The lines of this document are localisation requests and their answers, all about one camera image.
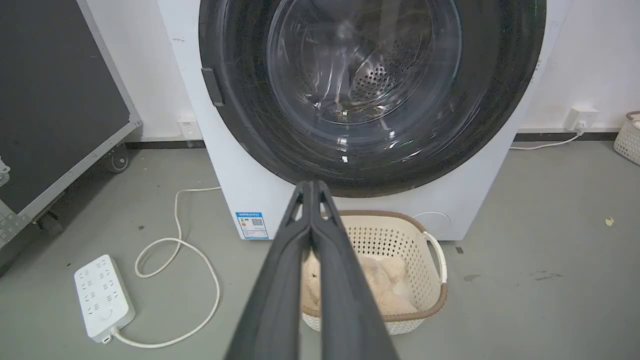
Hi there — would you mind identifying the white wall socket with plug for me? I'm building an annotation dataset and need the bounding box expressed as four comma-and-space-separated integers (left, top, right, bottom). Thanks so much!
564, 106, 600, 132

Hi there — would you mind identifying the white thin wall cable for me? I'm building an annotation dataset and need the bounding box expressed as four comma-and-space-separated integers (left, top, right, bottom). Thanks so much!
509, 129, 586, 151

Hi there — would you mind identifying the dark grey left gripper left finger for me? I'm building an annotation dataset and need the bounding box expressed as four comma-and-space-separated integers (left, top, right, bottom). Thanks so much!
224, 180, 314, 360

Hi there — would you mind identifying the black flight case on wheels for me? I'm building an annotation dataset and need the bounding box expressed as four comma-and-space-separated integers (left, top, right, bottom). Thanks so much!
0, 0, 143, 278

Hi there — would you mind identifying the black round washing machine door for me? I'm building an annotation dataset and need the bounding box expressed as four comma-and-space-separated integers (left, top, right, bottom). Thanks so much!
198, 0, 547, 198

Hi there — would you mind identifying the cream plush toy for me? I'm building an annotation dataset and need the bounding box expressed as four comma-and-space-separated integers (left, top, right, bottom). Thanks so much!
301, 250, 419, 316

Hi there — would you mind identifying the blue energy label sticker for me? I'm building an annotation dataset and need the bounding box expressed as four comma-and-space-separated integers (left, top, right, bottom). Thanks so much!
235, 212, 269, 240

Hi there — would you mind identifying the white power strip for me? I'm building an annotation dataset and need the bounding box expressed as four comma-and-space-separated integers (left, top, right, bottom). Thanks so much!
74, 254, 136, 345

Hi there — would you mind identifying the white washing machine body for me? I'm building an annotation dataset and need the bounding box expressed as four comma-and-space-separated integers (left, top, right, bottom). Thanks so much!
156, 0, 574, 241

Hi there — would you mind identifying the white power strip cable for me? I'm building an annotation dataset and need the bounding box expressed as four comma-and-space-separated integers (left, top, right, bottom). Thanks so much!
111, 186, 222, 349

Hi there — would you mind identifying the white perforated laundry basket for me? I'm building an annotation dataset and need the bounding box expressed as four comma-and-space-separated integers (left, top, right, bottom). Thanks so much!
300, 210, 449, 336

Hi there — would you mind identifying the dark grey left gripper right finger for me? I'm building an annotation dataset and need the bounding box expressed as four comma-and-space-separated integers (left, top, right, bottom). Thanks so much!
311, 180, 400, 360

